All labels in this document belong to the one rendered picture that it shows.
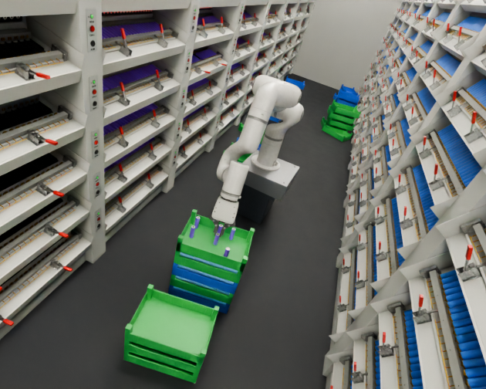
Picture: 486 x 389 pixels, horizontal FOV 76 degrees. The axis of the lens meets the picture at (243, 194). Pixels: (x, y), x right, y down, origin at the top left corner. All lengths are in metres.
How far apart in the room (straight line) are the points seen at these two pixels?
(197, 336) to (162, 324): 0.14
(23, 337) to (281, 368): 1.06
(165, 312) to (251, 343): 0.44
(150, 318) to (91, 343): 0.27
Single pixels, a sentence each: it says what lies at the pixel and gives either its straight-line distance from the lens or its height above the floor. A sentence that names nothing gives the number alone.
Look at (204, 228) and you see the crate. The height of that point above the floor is 0.32.
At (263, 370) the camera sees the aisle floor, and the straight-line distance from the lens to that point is 1.55.
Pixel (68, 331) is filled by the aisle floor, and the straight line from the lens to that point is 1.56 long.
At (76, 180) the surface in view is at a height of 0.55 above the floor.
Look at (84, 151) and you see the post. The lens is 1.32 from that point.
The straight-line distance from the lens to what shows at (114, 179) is 1.64.
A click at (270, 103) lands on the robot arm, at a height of 0.93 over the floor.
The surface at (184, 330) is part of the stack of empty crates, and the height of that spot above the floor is 0.16.
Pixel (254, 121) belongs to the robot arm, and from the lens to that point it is 1.29.
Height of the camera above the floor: 1.35
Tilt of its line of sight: 36 degrees down
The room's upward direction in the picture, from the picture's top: 18 degrees clockwise
